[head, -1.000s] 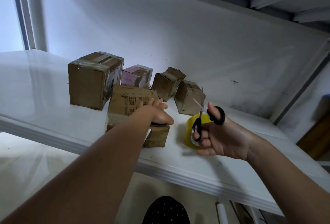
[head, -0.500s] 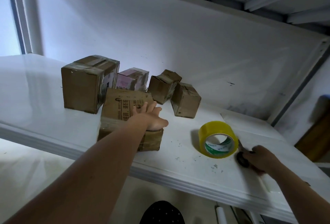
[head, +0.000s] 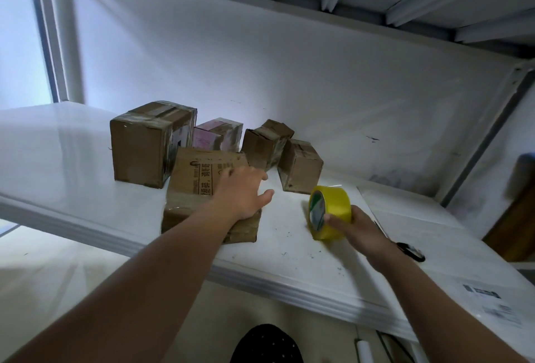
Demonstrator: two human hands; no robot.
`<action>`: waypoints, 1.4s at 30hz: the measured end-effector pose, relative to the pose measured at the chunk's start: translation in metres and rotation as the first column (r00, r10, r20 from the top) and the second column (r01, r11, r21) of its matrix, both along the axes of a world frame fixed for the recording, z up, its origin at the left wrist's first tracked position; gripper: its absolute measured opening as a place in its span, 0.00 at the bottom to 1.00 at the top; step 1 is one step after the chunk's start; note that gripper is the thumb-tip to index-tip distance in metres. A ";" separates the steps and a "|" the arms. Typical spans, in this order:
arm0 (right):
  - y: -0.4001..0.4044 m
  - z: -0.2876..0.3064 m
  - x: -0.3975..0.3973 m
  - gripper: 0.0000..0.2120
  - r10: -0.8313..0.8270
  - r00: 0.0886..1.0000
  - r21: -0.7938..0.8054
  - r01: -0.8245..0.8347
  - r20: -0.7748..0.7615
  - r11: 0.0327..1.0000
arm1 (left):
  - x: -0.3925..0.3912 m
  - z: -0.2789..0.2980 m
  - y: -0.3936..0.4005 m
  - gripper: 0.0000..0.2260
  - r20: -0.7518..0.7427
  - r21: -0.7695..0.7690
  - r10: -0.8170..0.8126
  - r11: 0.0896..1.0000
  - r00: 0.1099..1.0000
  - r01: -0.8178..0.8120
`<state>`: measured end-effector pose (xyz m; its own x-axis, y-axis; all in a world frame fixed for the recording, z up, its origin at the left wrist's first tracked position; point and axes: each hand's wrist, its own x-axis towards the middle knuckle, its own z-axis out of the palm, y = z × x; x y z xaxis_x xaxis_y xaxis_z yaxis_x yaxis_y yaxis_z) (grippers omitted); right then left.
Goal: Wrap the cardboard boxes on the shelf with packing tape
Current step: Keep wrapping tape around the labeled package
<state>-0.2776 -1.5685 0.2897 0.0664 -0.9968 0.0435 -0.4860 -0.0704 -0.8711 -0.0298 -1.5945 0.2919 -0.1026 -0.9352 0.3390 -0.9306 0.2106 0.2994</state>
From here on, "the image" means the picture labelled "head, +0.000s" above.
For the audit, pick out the person's left hand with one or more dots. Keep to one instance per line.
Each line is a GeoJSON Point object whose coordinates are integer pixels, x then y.
{"type": "Point", "coordinates": [238, 193]}

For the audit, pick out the person's right hand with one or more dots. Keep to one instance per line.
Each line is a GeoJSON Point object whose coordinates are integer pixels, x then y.
{"type": "Point", "coordinates": [364, 233]}

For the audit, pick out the yellow tape roll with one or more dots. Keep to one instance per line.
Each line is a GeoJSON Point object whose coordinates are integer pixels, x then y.
{"type": "Point", "coordinates": [330, 212]}

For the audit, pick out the corrugated cardboard box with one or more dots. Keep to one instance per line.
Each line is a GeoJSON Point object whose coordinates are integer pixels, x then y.
{"type": "Point", "coordinates": [267, 143]}

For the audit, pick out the pink carton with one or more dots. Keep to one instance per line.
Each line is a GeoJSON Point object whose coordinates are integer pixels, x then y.
{"type": "Point", "coordinates": [217, 134]}

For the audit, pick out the small cardboard box red label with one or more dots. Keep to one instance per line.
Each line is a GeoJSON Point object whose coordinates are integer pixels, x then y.
{"type": "Point", "coordinates": [299, 166]}

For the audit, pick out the long cardboard box white label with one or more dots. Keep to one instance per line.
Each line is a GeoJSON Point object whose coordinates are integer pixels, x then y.
{"type": "Point", "coordinates": [150, 145]}

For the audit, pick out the person's left forearm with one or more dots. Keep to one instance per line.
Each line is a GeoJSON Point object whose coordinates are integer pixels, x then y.
{"type": "Point", "coordinates": [109, 300]}

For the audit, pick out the person's black trousers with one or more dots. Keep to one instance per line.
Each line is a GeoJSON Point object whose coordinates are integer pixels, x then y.
{"type": "Point", "coordinates": [266, 345]}

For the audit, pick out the white tube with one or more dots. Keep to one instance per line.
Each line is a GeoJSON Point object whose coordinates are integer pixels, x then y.
{"type": "Point", "coordinates": [364, 350]}

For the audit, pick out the wooden stool blue top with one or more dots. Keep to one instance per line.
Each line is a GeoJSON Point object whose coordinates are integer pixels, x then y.
{"type": "Point", "coordinates": [514, 225]}

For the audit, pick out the white metal shelf rack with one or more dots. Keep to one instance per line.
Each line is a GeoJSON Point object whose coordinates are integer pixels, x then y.
{"type": "Point", "coordinates": [50, 158]}

